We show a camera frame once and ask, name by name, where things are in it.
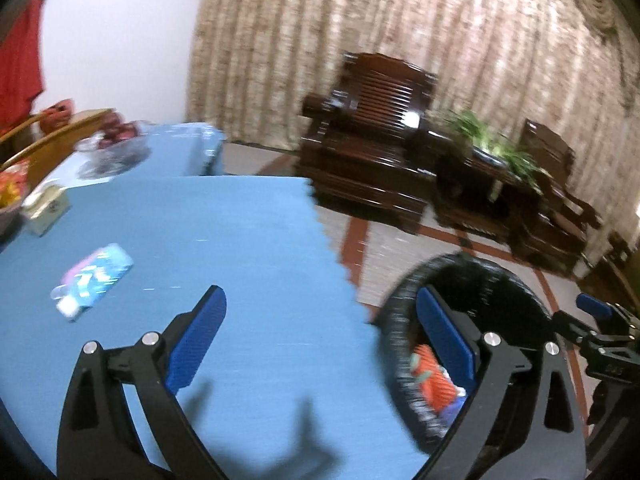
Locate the dark wooden armchair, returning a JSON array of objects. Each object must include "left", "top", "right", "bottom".
[
  {"left": 509, "top": 119, "right": 604, "bottom": 277},
  {"left": 295, "top": 52, "right": 439, "bottom": 234}
]

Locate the red apple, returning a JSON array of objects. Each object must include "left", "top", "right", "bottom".
[
  {"left": 117, "top": 121, "right": 143, "bottom": 147},
  {"left": 100, "top": 112, "right": 126, "bottom": 141}
]

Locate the red cloth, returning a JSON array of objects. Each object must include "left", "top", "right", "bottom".
[{"left": 0, "top": 0, "right": 46, "bottom": 137}]

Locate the glass fruit bowl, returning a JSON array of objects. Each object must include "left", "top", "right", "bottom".
[{"left": 75, "top": 119, "right": 152, "bottom": 180}]

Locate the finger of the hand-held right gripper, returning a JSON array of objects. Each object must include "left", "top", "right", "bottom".
[{"left": 550, "top": 293, "right": 617, "bottom": 346}]

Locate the dark wooden side table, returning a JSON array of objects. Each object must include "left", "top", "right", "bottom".
[{"left": 432, "top": 130, "right": 542, "bottom": 252}]

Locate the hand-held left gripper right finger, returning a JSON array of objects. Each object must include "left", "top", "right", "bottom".
[{"left": 415, "top": 284, "right": 587, "bottom": 480}]

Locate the dish of red candy packets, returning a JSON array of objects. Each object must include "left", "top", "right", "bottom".
[{"left": 0, "top": 160, "right": 30, "bottom": 237}]

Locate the orange foam fruit net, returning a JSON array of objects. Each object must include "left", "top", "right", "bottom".
[{"left": 410, "top": 344, "right": 459, "bottom": 412}]

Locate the wooden chair back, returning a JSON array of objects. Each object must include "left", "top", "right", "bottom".
[{"left": 0, "top": 107, "right": 119, "bottom": 192}]

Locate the small plastic packet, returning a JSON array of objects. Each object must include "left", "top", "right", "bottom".
[{"left": 50, "top": 242, "right": 135, "bottom": 323}]

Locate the green potted plant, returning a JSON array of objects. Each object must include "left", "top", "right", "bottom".
[{"left": 444, "top": 109, "right": 552, "bottom": 192}]

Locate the blue tablecloth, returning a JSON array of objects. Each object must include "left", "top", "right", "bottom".
[
  {"left": 0, "top": 175, "right": 427, "bottom": 480},
  {"left": 50, "top": 122, "right": 226, "bottom": 190}
]

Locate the cream tissue box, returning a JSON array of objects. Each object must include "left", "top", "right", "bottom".
[{"left": 21, "top": 184, "right": 71, "bottom": 237}]

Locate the beige patterned curtain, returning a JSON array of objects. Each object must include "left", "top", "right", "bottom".
[{"left": 187, "top": 0, "right": 640, "bottom": 262}]

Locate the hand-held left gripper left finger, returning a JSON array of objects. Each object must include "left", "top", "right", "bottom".
[{"left": 56, "top": 284, "right": 228, "bottom": 480}]

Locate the dark wooden furniture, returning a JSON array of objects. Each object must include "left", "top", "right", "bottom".
[{"left": 579, "top": 232, "right": 640, "bottom": 311}]

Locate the black mesh waste bin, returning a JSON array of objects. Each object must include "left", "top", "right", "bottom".
[{"left": 377, "top": 253, "right": 572, "bottom": 457}]

